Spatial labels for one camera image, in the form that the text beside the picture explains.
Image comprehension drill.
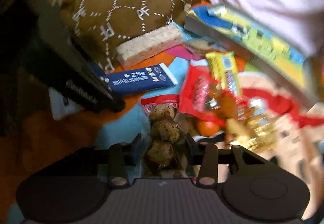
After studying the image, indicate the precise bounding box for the small orange fruit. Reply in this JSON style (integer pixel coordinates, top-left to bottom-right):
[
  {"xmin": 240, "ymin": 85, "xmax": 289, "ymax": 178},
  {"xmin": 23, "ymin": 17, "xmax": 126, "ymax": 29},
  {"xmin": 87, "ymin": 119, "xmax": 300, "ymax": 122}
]
[{"xmin": 195, "ymin": 120, "xmax": 220, "ymax": 137}]

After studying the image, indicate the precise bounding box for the gold foil snack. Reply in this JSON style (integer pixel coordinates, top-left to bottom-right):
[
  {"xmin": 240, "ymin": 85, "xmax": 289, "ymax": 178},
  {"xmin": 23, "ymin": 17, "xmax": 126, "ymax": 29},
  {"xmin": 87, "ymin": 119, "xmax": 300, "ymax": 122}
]
[{"xmin": 225, "ymin": 114, "xmax": 277, "ymax": 152}]

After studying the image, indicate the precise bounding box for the clear pack of meatballs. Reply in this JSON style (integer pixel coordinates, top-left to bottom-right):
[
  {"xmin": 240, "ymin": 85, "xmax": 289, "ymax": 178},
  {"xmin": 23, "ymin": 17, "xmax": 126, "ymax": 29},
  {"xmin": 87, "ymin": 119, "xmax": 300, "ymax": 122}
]
[{"xmin": 140, "ymin": 94, "xmax": 200, "ymax": 178}]

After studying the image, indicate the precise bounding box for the white rice cracker bar pack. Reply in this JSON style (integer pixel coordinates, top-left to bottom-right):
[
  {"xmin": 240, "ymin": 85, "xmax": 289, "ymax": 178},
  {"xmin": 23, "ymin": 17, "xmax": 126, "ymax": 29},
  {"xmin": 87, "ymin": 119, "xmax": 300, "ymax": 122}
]
[{"xmin": 117, "ymin": 24, "xmax": 182, "ymax": 69}]

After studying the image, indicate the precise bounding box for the red dried tofu snack pack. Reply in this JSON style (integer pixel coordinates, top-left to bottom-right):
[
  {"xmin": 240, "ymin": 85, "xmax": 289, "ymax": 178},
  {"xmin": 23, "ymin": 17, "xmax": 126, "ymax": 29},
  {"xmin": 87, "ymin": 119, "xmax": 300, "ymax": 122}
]
[{"xmin": 178, "ymin": 62, "xmax": 248, "ymax": 127}]

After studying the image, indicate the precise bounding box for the small white candy pack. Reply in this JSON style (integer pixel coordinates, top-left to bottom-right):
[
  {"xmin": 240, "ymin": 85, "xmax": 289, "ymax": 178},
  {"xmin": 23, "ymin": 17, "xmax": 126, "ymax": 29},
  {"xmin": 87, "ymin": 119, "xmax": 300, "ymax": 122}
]
[{"xmin": 248, "ymin": 97, "xmax": 268, "ymax": 117}]

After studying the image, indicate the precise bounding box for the blue sachet with white text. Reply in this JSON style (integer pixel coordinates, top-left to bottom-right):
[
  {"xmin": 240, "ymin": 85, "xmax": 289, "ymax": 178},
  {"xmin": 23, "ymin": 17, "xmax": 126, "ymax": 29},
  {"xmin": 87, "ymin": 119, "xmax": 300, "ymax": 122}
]
[{"xmin": 100, "ymin": 63, "xmax": 178, "ymax": 96}]

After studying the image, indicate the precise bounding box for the yellow snack bar pack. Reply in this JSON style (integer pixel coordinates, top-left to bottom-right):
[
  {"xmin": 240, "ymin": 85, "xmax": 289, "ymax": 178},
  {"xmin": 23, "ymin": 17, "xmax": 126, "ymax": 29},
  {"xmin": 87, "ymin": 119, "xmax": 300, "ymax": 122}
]
[{"xmin": 205, "ymin": 52, "xmax": 242, "ymax": 98}]

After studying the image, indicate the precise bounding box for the round biscuit pack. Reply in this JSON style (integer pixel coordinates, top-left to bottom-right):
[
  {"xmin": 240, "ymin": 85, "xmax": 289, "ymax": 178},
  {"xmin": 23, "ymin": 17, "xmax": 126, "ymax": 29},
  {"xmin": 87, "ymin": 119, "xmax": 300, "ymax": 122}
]
[{"xmin": 181, "ymin": 39, "xmax": 217, "ymax": 58}]

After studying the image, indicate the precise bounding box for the brown PF patterned pillow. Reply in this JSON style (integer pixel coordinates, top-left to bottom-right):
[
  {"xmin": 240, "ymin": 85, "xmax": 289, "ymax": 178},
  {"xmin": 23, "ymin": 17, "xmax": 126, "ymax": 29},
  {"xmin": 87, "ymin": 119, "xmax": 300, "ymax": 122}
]
[{"xmin": 43, "ymin": 0, "xmax": 207, "ymax": 74}]

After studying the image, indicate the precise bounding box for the colourful cartoon bed sheet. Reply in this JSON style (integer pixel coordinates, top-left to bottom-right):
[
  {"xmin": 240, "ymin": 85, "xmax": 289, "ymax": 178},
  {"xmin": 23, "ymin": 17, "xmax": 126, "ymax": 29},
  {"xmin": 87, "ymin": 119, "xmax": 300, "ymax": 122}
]
[{"xmin": 0, "ymin": 43, "xmax": 324, "ymax": 224}]

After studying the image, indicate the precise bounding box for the grey tray with cartoon drawing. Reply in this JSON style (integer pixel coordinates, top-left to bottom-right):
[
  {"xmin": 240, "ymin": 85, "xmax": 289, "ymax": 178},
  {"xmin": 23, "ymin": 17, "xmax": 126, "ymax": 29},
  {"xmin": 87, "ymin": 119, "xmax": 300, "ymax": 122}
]
[{"xmin": 184, "ymin": 3, "xmax": 323, "ymax": 109}]

